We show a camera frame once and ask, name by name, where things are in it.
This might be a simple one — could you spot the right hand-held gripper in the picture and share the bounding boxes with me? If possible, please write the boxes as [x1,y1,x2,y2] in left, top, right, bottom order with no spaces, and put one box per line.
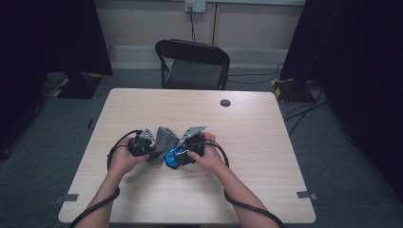
[178,125,207,166]

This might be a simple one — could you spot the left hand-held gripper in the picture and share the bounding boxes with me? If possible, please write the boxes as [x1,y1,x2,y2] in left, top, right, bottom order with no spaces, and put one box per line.
[127,127,157,158]

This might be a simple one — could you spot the grey terry towel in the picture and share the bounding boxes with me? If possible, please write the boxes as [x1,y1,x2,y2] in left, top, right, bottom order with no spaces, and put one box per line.
[146,125,181,166]

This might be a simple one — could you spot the person's right hand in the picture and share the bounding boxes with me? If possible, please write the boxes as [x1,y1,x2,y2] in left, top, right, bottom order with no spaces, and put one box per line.
[186,131,228,177]

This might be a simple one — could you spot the person's left hand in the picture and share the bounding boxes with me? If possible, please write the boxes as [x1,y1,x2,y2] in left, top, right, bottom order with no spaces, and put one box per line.
[107,144,150,179]

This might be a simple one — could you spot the black folding chair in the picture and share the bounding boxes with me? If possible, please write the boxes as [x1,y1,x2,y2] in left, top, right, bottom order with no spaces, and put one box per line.
[154,38,231,91]

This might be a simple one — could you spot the black stand base, striped tape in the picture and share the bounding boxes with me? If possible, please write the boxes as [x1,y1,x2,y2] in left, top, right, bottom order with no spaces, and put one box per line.
[51,71,104,100]
[270,77,317,105]

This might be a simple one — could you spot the grey floor tape strip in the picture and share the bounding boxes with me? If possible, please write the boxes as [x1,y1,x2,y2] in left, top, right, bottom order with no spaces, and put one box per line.
[53,193,80,204]
[296,190,318,200]

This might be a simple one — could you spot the black curtain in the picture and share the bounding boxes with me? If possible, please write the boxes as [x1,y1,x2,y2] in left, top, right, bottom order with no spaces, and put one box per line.
[0,0,114,160]
[279,0,403,203]

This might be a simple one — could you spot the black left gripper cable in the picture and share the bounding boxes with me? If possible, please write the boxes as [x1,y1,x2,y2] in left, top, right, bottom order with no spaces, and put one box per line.
[68,128,144,228]

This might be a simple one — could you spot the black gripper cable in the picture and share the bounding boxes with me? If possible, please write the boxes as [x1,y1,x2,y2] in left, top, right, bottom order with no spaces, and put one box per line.
[202,139,287,228]
[68,128,144,228]

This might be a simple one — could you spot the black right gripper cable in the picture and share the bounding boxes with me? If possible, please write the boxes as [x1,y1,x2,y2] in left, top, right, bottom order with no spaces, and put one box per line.
[202,139,287,228]

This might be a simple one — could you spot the black floor cables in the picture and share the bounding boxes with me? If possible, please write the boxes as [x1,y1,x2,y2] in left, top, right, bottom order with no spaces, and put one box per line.
[227,62,329,138]

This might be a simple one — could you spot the black wall socket cable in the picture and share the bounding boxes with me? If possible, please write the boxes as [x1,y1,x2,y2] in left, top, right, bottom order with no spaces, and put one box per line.
[188,6,197,43]

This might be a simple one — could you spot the white wall socket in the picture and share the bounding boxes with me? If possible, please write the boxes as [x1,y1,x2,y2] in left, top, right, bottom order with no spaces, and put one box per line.
[184,0,207,14]

